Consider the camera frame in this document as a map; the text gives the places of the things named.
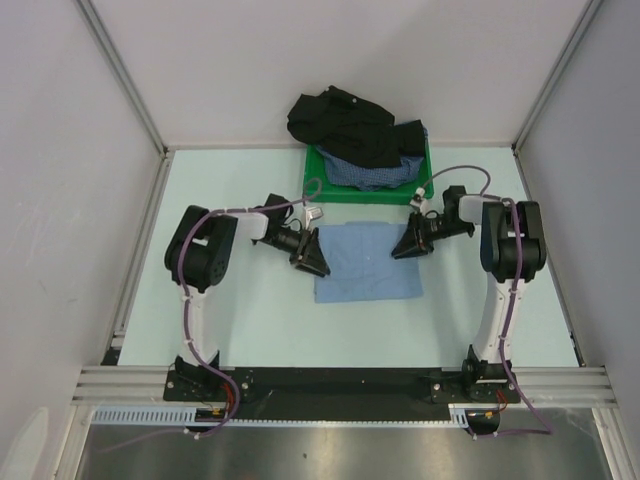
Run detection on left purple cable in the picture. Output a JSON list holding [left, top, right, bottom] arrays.
[[94, 177, 324, 454]]

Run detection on right aluminium corner post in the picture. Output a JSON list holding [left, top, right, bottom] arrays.
[[511, 0, 604, 156]]

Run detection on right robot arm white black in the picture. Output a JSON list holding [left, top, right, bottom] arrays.
[[391, 186, 547, 404]]

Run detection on black long sleeve shirt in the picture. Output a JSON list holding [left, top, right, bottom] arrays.
[[287, 86, 426, 169]]

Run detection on light blue long sleeve shirt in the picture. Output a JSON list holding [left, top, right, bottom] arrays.
[[314, 222, 423, 304]]

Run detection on aluminium corner post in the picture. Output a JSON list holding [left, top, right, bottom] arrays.
[[511, 0, 604, 156], [73, 0, 168, 158]]

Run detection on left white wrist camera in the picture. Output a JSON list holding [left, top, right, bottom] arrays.
[[301, 206, 324, 230]]

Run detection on left aluminium corner post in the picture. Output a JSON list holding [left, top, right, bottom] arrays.
[[73, 0, 168, 158]]

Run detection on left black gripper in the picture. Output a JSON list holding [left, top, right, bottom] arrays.
[[265, 226, 330, 277]]

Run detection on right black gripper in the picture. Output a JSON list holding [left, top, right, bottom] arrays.
[[392, 210, 472, 259]]

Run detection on purple cable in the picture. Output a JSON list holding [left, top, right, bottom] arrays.
[[417, 164, 554, 441], [94, 177, 324, 454]]

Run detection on dark blue checked shirt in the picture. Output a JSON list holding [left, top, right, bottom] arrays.
[[314, 120, 428, 191]]

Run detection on white slotted cable duct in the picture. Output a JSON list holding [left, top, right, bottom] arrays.
[[93, 406, 196, 424]]

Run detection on aluminium frame rail front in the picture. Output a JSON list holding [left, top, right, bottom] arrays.
[[73, 366, 617, 408]]

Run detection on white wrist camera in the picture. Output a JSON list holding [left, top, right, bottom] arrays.
[[301, 206, 324, 230], [409, 187, 430, 215]]

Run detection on green plastic bin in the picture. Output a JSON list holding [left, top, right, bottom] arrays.
[[303, 146, 434, 205]]

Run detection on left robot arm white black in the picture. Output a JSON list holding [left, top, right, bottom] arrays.
[[164, 194, 331, 400]]

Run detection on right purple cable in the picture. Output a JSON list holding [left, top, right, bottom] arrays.
[[417, 164, 554, 441]]

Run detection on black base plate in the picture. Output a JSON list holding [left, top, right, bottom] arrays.
[[163, 362, 520, 422]]

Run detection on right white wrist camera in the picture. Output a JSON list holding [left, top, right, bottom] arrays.
[[409, 187, 430, 215]]

